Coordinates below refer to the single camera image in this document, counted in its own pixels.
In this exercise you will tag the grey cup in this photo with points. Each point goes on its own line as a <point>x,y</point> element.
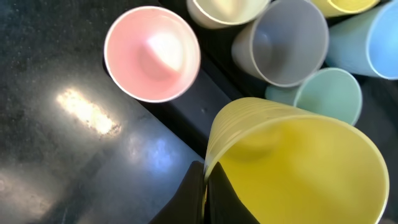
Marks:
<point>289,43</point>

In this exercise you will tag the green cup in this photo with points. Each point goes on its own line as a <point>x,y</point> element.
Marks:
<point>329,93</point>

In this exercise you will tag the yellow cup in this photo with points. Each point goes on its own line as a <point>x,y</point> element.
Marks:
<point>348,4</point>
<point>295,174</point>

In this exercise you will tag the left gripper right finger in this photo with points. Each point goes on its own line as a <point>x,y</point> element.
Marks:
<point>222,199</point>

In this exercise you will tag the pink cup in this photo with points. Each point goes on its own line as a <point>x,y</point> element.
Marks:
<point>146,62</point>

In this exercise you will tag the blue cup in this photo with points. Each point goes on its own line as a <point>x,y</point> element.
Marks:
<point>382,40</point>

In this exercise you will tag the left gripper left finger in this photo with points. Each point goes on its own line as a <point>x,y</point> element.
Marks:
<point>189,199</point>

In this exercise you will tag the black tray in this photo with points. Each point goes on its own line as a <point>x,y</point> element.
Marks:
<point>192,102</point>

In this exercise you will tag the white cup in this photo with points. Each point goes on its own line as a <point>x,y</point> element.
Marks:
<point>224,12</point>

